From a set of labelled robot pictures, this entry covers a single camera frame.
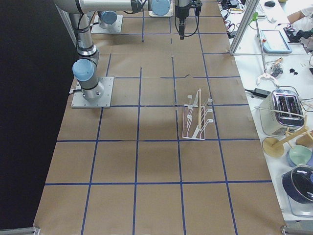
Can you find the silver toaster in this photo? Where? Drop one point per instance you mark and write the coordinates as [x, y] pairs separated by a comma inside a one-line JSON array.
[[280, 112]]

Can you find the cream plastic tray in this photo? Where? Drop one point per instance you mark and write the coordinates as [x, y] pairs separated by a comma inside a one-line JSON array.
[[168, 14]]

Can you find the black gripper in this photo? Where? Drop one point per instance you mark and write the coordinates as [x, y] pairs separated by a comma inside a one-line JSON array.
[[181, 11]]

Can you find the blue teach pendant tablet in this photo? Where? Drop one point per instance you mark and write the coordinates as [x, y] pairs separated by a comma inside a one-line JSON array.
[[273, 41]]

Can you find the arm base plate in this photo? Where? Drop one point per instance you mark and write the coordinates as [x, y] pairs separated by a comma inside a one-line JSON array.
[[98, 97], [103, 28]]

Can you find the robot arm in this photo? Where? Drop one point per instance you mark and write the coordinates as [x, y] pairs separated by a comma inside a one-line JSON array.
[[106, 18], [85, 68]]

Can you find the white wire cup rack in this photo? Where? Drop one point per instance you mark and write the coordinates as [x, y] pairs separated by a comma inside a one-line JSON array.
[[195, 118]]

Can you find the aluminium frame post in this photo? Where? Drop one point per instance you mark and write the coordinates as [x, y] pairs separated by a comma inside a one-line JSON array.
[[249, 16]]

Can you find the dark blue pot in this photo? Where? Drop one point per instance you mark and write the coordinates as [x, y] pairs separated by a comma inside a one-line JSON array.
[[298, 184]]

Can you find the green bowl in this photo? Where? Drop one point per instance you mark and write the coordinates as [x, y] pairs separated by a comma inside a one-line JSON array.
[[298, 155]]

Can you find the long reacher grabber tool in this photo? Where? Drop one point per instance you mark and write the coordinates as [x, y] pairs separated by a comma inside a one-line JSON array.
[[265, 75]]

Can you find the wooden mug tree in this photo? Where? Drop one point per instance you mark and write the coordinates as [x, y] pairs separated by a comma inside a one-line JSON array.
[[274, 148]]

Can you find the black power adapter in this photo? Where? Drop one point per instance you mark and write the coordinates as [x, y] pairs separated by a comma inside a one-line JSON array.
[[258, 92]]

